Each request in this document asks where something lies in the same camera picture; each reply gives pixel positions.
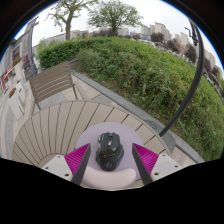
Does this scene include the lilac mouse pad with wrist rest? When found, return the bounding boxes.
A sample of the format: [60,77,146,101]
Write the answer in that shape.
[75,121,145,191]

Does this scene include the tall grey sign board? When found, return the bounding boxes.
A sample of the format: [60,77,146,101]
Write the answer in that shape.
[21,16,40,81]

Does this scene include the distant apartment buildings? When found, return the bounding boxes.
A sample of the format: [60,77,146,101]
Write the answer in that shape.
[139,21,191,46]

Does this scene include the black computer mouse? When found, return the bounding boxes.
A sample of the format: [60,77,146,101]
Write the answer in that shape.
[95,131,125,172]

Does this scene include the bare-trunk tree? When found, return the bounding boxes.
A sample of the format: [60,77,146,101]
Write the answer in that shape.
[46,0,98,42]

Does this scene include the white planter box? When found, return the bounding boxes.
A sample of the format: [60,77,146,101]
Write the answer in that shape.
[8,83,27,121]

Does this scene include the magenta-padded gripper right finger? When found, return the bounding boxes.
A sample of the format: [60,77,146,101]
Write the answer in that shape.
[131,142,184,186]

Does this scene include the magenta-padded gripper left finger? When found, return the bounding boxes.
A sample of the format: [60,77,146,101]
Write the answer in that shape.
[41,142,92,186]

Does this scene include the round leafy tree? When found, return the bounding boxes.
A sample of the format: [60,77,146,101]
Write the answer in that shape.
[87,0,144,38]

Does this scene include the brown slatted chair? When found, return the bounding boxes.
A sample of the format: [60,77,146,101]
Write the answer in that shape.
[28,60,84,111]

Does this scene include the black curved pole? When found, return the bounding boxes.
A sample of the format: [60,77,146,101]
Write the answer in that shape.
[158,18,205,138]

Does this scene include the green hedge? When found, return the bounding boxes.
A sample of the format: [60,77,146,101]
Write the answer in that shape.
[37,35,224,162]

